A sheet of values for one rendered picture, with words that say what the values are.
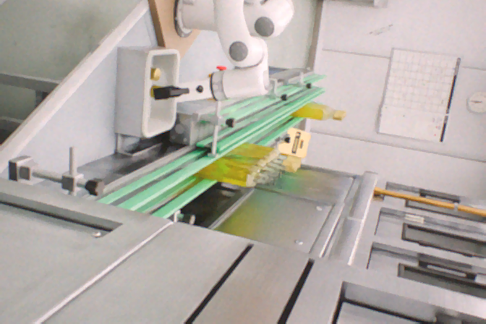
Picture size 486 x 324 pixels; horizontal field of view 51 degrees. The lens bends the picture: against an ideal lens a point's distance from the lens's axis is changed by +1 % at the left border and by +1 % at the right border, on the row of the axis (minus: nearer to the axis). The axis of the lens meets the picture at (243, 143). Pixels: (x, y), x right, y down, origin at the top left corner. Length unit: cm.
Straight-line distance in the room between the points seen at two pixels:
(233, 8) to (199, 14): 32
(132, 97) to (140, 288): 92
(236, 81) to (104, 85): 32
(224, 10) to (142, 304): 90
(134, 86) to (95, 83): 10
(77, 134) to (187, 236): 74
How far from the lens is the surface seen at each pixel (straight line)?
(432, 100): 734
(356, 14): 735
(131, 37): 138
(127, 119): 134
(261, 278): 47
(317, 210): 164
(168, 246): 51
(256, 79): 124
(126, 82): 132
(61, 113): 118
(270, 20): 144
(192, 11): 154
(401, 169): 754
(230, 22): 121
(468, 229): 188
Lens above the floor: 146
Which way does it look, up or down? 17 degrees down
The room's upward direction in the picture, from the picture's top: 101 degrees clockwise
